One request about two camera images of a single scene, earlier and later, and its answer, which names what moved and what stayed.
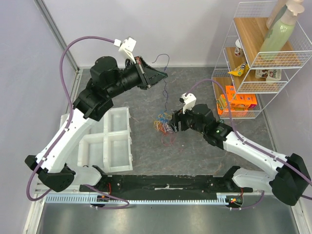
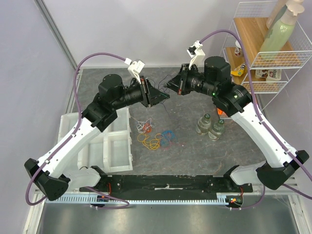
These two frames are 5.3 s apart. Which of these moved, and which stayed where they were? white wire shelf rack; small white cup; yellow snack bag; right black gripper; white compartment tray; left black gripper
Moved: right black gripper; left black gripper
Stayed: small white cup; white wire shelf rack; white compartment tray; yellow snack bag
